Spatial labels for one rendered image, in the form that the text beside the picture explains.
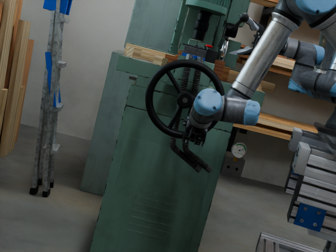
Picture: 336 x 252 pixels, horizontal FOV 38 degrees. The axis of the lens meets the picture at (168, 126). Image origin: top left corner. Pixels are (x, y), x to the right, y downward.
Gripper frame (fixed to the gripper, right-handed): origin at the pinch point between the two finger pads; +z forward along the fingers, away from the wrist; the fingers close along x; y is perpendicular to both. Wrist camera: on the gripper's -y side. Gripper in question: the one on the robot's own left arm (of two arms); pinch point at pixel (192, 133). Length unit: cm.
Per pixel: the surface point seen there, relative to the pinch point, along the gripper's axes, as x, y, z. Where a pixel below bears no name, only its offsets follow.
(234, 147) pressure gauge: 18.5, -5.2, 17.0
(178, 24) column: -15, -62, 31
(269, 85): 29, -39, 23
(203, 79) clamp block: -0.3, -23.3, 2.7
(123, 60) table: -32.2, -26.9, 11.6
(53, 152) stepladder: -66, -9, 106
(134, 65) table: -27.5, -26.2, 12.0
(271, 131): 77, -97, 202
